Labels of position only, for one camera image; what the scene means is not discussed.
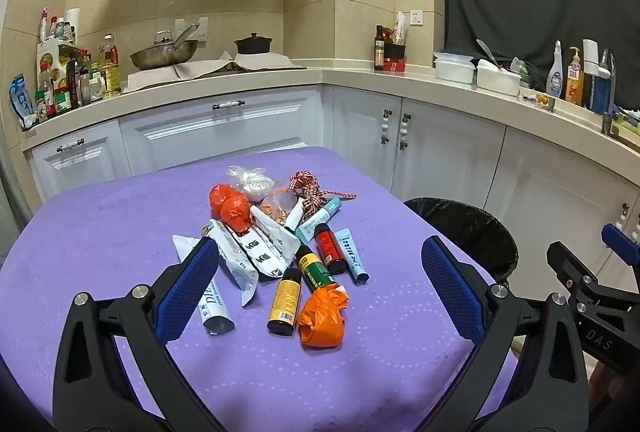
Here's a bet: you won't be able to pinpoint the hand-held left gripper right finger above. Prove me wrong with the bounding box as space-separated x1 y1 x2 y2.
421 235 590 432

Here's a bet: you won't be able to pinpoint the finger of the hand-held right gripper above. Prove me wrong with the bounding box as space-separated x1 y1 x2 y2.
601 223 640 268
546 240 603 308

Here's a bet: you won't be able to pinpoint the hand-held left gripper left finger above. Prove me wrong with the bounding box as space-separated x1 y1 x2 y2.
52 236 221 432

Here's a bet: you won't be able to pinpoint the white tube grey cap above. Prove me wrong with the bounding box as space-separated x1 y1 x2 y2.
171 234 236 336

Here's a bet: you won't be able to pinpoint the white printed sachet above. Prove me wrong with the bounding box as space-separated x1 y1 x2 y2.
201 218 260 291
240 204 301 309

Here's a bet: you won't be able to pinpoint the black trash bin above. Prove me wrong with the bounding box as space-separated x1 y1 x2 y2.
404 197 519 285

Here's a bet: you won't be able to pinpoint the orange plastic bag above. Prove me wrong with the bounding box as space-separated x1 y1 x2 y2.
209 183 252 234
297 284 349 349

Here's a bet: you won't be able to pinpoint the amber bottle yellow label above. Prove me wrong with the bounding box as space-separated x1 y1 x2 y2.
266 267 303 337

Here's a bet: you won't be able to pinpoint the light blue tube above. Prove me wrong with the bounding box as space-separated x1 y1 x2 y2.
334 227 371 286

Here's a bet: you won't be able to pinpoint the clear snack bag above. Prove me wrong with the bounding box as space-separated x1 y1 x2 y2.
260 184 301 228

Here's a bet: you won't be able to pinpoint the dark bottle green label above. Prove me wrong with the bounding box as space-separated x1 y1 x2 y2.
295 244 337 295

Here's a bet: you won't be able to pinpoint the white plastic bag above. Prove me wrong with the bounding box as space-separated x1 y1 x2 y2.
226 166 277 203

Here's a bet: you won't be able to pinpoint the dark bottle red label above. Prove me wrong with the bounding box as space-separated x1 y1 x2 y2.
314 223 348 276

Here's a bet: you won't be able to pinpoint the small white tube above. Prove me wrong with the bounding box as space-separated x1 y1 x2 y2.
284 199 306 233

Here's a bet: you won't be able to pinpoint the teal tube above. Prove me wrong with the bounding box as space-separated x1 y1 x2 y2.
295 198 343 243

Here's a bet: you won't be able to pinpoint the red white rope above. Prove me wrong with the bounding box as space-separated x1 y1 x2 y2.
289 170 358 220

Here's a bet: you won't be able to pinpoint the purple tablecloth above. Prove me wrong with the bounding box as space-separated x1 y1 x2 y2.
0 146 518 432

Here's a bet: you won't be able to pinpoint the green yellow packet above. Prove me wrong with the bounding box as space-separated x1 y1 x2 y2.
615 108 640 133

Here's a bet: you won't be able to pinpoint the white kitchen cabinets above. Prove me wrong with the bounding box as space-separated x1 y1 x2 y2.
22 84 640 313

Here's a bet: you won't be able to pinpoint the metal faucet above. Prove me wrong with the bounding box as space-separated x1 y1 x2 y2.
601 52 618 136

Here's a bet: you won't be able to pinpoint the orange dish soap bottle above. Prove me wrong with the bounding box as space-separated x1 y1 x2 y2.
565 46 585 107

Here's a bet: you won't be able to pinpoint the white spray bottle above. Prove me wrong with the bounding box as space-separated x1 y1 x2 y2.
546 40 565 99

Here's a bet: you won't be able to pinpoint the white open food container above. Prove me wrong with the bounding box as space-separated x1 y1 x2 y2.
476 58 522 96

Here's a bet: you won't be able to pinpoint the white lidded food container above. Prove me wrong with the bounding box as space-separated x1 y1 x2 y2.
433 52 475 85

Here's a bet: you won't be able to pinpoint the beige stove cover cloth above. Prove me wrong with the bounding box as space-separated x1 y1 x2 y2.
122 52 307 94

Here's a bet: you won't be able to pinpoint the metal spoon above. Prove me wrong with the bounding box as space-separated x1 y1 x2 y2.
476 38 502 69

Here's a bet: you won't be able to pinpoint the yellow cooking oil bottle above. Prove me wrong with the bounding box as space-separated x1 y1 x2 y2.
98 34 122 99

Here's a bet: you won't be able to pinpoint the red black box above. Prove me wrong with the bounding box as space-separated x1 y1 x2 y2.
384 43 407 74

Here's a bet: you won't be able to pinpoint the steel wok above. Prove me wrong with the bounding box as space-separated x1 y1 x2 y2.
130 23 201 70

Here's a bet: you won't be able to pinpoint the group of condiment bottles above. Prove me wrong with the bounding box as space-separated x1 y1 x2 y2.
34 4 101 120

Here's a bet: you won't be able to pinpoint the dark sauce bottle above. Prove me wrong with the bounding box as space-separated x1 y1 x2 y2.
374 25 386 72

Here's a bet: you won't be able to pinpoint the black cooking pot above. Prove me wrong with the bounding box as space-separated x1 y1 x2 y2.
234 32 274 55

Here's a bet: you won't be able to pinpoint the blue white packet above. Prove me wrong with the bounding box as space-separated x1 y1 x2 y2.
8 73 38 131

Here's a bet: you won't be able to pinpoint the white paper towel roll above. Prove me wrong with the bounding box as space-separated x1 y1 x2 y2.
65 8 82 45

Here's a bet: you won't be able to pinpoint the double white wall socket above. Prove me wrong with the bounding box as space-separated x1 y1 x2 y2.
174 16 209 44

